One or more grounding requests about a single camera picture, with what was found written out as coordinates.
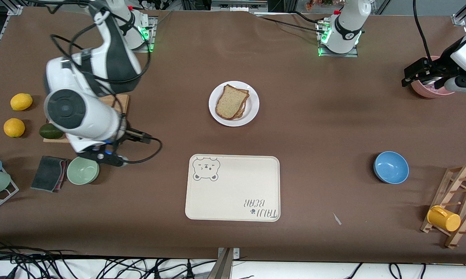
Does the white wire cup rack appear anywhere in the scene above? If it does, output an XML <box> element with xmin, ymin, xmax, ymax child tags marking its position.
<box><xmin>0</xmin><ymin>152</ymin><xmax>19</xmax><ymax>214</ymax></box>

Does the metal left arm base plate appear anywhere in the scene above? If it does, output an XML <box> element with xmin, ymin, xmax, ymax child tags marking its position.
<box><xmin>316</xmin><ymin>21</ymin><xmax>358</xmax><ymax>58</ymax></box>

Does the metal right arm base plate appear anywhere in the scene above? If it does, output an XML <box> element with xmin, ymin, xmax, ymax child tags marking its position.
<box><xmin>131</xmin><ymin>16</ymin><xmax>156</xmax><ymax>53</ymax></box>

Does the grey metal equipment box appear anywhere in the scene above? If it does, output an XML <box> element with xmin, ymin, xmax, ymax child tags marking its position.
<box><xmin>211</xmin><ymin>0</ymin><xmax>268</xmax><ymax>12</ymax></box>

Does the dark green avocado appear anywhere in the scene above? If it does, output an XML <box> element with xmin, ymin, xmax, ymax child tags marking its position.
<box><xmin>39</xmin><ymin>123</ymin><xmax>65</xmax><ymax>140</ymax></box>

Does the pink folded cloth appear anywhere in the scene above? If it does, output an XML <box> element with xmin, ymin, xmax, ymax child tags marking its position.
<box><xmin>56</xmin><ymin>158</ymin><xmax>70</xmax><ymax>193</ymax></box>

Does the blue bowl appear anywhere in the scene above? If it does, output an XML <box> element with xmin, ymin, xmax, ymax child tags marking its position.
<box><xmin>373</xmin><ymin>151</ymin><xmax>409</xmax><ymax>184</ymax></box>

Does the cream bear print tray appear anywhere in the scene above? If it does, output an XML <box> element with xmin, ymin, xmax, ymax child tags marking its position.
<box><xmin>185</xmin><ymin>154</ymin><xmax>281</xmax><ymax>222</ymax></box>

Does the pale green bowl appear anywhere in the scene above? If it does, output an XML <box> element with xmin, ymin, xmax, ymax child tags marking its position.
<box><xmin>66</xmin><ymin>156</ymin><xmax>100</xmax><ymax>185</ymax></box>

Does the bamboo cutting board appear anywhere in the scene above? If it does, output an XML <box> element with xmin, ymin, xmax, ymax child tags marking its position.
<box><xmin>43</xmin><ymin>94</ymin><xmax>129</xmax><ymax>144</ymax></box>

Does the dark grey folded cloth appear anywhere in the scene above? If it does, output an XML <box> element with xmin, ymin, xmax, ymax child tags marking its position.
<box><xmin>30</xmin><ymin>155</ymin><xmax>69</xmax><ymax>193</ymax></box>

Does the small metal bracket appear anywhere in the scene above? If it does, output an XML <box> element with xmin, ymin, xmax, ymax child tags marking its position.
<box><xmin>217</xmin><ymin>247</ymin><xmax>240</xmax><ymax>259</ymax></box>

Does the yellow mug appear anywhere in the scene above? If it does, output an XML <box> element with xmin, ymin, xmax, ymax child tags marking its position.
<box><xmin>427</xmin><ymin>205</ymin><xmax>461</xmax><ymax>232</ymax></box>

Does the wooden peg mug rack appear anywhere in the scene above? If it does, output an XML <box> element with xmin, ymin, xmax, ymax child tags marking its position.
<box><xmin>420</xmin><ymin>164</ymin><xmax>466</xmax><ymax>249</ymax></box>

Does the plain brown bread slice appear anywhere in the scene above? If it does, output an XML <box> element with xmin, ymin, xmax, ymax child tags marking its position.
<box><xmin>215</xmin><ymin>84</ymin><xmax>249</xmax><ymax>120</ymax></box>

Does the round white plate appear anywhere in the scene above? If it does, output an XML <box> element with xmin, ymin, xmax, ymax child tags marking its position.
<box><xmin>208</xmin><ymin>81</ymin><xmax>260</xmax><ymax>127</ymax></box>

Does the pink bowl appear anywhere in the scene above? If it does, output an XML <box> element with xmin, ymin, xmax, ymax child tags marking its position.
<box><xmin>410</xmin><ymin>56</ymin><xmax>459</xmax><ymax>98</ymax></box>

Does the black cable bundle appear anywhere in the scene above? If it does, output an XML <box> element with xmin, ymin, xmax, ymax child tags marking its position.
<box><xmin>0</xmin><ymin>238</ymin><xmax>218</xmax><ymax>279</ymax></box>

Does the grey metal bar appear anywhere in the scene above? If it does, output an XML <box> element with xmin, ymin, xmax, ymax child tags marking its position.
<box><xmin>206</xmin><ymin>248</ymin><xmax>234</xmax><ymax>279</ymax></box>

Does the yellow lemon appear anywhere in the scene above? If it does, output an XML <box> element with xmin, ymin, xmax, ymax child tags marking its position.
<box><xmin>3</xmin><ymin>118</ymin><xmax>26</xmax><ymax>138</ymax></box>
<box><xmin>10</xmin><ymin>93</ymin><xmax>33</xmax><ymax>112</ymax></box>

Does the black base power cable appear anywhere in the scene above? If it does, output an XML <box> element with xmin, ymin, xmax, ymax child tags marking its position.
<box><xmin>254</xmin><ymin>12</ymin><xmax>326</xmax><ymax>35</ymax></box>

